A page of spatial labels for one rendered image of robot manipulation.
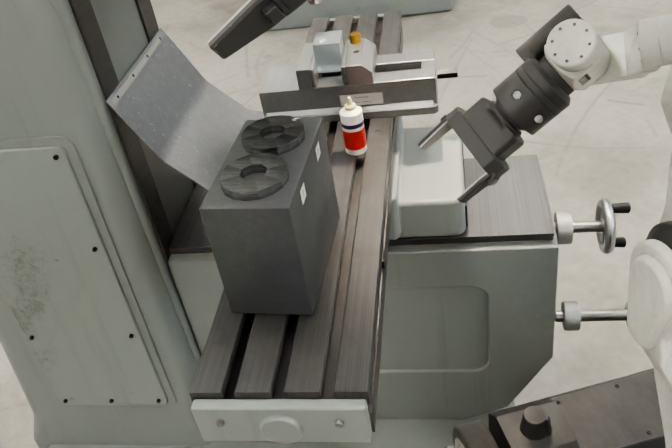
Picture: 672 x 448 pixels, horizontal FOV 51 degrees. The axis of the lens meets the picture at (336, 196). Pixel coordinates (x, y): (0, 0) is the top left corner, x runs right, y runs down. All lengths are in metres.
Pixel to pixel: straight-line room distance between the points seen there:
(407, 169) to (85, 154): 0.61
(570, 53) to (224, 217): 0.50
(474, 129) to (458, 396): 0.83
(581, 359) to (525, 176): 0.79
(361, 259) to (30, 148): 0.65
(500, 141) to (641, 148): 2.04
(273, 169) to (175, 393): 0.92
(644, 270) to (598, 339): 1.34
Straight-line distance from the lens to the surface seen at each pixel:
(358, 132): 1.26
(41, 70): 1.30
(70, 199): 1.41
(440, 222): 1.36
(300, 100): 1.40
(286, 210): 0.87
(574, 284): 2.40
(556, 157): 2.97
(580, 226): 1.57
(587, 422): 1.32
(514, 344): 1.59
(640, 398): 1.36
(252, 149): 0.98
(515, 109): 1.02
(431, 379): 1.67
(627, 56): 1.08
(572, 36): 1.00
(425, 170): 1.42
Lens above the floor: 1.64
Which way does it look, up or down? 36 degrees down
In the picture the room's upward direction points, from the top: 10 degrees counter-clockwise
